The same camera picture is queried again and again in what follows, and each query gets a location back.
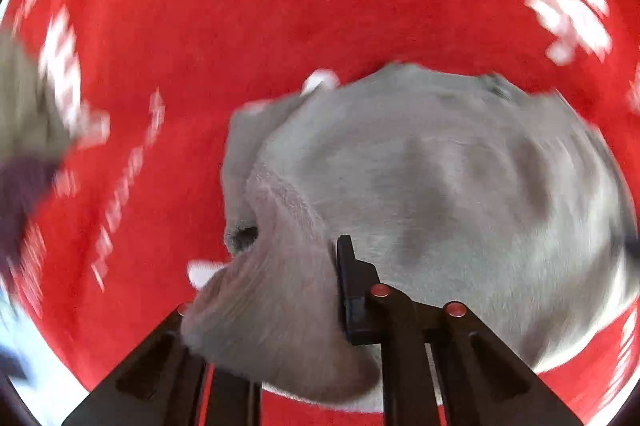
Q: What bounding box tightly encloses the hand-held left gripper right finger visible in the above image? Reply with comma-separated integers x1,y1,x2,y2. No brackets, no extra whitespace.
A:
335,234,583,426

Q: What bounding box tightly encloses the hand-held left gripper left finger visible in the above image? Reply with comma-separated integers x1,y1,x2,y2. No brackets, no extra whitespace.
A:
62,303,262,426

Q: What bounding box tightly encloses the grey knit sweater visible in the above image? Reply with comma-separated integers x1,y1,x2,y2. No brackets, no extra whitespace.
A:
180,62,640,412

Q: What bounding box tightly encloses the dark purple cloth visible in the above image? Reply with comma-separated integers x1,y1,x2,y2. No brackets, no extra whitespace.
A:
0,156,63,267

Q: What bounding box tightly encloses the olive grey cloth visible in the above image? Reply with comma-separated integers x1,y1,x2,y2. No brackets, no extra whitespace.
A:
0,31,76,162

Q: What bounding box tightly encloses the red printed blanket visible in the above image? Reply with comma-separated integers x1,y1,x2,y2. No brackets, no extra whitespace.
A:
0,0,640,426

